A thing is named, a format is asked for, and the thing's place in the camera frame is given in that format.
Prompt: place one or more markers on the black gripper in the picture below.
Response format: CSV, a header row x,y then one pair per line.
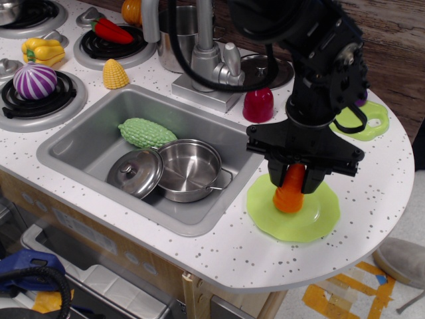
x,y
320,150

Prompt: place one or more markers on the orange toy carrot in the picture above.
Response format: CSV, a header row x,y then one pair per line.
x,y
288,198

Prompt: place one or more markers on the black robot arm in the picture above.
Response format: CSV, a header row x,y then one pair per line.
x,y
330,74

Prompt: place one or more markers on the green plastic plate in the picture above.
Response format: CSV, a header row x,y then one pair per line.
x,y
316,219

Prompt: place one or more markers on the green cutting board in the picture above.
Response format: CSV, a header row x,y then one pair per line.
x,y
363,123

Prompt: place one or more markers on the magenta plastic cup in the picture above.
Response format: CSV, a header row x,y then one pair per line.
x,y
258,106

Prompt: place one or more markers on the purple toy eggplant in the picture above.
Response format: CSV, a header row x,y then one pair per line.
x,y
361,99

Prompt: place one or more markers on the small steel pot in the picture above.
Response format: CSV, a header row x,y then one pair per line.
x,y
192,169

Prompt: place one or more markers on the steel lid behind faucet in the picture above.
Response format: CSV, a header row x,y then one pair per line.
x,y
255,68

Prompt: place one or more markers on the silver toy faucet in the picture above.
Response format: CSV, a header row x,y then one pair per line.
x,y
207,60

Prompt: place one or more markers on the grey shoe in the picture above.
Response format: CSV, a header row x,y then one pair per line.
x,y
402,260

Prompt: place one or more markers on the steel pot lid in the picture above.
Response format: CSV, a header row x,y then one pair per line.
x,y
137,173

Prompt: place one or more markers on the green toy bitter gourd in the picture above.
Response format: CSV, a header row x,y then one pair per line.
x,y
143,133

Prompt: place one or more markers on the tall steel pot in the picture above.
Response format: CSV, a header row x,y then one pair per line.
x,y
187,34

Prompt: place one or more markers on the yellow toy corn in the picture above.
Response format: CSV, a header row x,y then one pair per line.
x,y
114,75

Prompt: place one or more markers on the grey toy sink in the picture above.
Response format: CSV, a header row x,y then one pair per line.
x,y
91,151

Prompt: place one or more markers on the orange toy pumpkin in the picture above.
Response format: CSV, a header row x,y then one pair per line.
x,y
131,12

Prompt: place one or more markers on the rear right stove burner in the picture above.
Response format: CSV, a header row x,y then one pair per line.
x,y
92,52

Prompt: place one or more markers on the stove burner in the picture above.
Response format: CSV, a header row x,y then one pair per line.
x,y
22,115
92,52
37,19

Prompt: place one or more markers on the red toy chili pepper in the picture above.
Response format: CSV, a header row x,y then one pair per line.
x,y
109,31

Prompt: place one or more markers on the grey stove knob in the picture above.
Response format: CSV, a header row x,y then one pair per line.
x,y
85,19
55,35
8,68

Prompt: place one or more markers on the yellow toy bell pepper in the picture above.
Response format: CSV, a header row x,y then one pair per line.
x,y
43,51

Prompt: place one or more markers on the purple striped toy onion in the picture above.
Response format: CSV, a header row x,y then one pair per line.
x,y
35,81

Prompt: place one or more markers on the blue clamp tool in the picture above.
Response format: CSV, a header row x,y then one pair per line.
x,y
28,269

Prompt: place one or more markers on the front left stove burner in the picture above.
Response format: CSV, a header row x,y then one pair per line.
x,y
22,115

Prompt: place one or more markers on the rear left stove burner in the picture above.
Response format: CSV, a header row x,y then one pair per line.
x,y
37,19

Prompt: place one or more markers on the steel pan top left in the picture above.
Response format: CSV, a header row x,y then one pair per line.
x,y
11,10

